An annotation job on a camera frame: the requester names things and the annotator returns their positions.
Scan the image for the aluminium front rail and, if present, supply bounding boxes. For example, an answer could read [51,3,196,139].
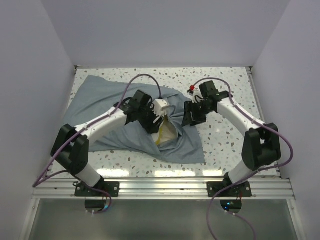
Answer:
[32,177,295,200]

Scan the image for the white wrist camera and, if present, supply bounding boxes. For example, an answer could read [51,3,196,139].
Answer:
[187,85,204,103]
[152,99,170,124]

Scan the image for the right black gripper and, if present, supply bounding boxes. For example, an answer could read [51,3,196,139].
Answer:
[181,100,214,127]

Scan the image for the grey-blue pillowcase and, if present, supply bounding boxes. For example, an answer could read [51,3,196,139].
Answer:
[62,75,205,164]

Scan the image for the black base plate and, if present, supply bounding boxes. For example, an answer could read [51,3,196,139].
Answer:
[206,181,252,198]
[72,181,120,198]

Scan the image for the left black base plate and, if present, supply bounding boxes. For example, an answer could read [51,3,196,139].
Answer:
[72,181,120,198]

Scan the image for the purple cable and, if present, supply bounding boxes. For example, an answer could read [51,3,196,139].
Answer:
[32,73,162,188]
[192,77,295,240]

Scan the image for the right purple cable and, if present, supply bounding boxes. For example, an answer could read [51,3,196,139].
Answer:
[192,77,295,240]

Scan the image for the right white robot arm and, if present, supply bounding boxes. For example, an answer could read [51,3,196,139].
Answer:
[181,77,281,197]

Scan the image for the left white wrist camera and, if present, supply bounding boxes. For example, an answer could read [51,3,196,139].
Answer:
[152,99,170,124]

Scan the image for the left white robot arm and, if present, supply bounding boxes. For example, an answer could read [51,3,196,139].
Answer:
[51,90,169,197]

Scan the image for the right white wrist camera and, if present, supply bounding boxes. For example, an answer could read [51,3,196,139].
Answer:
[187,85,204,103]

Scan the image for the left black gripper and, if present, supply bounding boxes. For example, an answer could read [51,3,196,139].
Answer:
[137,102,165,135]

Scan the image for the white pillow yellow edge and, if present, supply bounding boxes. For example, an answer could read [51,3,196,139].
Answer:
[151,117,178,146]

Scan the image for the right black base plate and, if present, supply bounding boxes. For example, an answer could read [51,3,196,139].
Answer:
[206,181,252,198]

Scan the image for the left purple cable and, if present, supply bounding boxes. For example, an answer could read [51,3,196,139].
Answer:
[32,73,162,188]

